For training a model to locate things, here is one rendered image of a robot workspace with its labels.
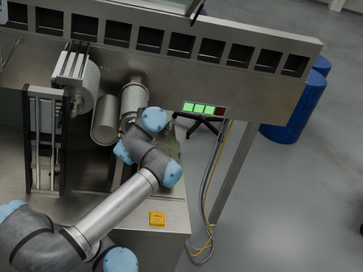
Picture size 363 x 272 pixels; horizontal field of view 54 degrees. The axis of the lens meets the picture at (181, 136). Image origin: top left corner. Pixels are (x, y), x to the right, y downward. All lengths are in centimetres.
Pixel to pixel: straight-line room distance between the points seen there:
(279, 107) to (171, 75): 64
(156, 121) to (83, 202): 77
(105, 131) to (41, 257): 84
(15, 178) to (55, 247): 96
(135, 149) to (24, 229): 36
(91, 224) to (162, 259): 100
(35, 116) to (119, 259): 63
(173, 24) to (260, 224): 197
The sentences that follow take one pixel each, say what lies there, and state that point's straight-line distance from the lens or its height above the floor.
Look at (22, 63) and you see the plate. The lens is 191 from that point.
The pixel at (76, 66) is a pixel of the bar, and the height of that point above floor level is 144.
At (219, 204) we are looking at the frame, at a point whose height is 26.
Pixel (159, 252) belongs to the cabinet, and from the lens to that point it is 184.
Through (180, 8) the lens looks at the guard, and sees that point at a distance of 173.
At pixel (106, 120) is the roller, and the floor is 123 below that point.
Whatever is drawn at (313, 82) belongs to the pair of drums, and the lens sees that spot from 394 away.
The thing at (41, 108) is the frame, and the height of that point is 135.
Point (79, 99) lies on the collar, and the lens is 153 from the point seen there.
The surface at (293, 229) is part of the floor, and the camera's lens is 329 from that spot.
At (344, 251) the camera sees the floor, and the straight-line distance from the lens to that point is 341.
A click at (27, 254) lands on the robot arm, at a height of 143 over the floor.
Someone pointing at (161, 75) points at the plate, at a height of 134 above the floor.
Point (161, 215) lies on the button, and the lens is 169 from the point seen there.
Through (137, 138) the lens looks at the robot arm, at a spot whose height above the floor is 154.
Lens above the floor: 220
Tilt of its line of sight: 36 degrees down
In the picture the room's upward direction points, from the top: 16 degrees clockwise
